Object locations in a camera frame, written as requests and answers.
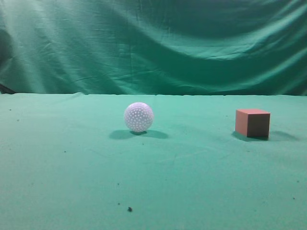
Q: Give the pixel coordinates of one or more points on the red cube block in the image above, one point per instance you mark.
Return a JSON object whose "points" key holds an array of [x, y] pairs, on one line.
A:
{"points": [[252, 123]]}

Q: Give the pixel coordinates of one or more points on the white dimpled ball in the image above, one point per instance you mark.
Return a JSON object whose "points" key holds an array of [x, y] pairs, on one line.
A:
{"points": [[138, 117]]}

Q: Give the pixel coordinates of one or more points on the green backdrop cloth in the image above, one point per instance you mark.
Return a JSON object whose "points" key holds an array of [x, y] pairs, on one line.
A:
{"points": [[175, 47]]}

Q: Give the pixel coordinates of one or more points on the green table cloth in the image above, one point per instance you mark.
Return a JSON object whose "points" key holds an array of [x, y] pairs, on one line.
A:
{"points": [[69, 162]]}

